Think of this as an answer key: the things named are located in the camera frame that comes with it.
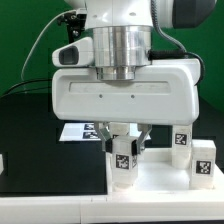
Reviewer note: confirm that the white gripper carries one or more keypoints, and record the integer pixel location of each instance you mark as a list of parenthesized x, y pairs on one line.
[(163, 93)]

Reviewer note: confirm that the white square table top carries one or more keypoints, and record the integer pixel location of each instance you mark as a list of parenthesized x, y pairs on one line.
[(155, 173)]

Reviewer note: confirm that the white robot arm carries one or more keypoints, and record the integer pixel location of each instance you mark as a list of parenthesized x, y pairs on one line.
[(114, 75)]

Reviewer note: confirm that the white tag sheet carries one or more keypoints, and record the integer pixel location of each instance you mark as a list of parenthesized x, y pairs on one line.
[(81, 132)]

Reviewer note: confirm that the white block at left edge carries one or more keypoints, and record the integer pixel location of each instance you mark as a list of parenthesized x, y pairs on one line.
[(1, 164)]

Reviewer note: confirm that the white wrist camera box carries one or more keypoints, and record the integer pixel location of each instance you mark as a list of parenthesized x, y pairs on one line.
[(77, 54)]

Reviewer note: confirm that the white front fence rail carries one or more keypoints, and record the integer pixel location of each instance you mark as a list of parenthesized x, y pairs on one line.
[(152, 207)]

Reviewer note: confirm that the white fence rail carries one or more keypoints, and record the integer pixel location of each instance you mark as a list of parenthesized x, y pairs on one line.
[(218, 178), (152, 207)]

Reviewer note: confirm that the white right fence rail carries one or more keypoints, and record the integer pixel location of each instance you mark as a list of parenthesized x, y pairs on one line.
[(218, 178)]

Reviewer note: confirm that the black camera on stand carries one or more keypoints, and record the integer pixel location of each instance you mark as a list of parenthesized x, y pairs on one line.
[(75, 23)]

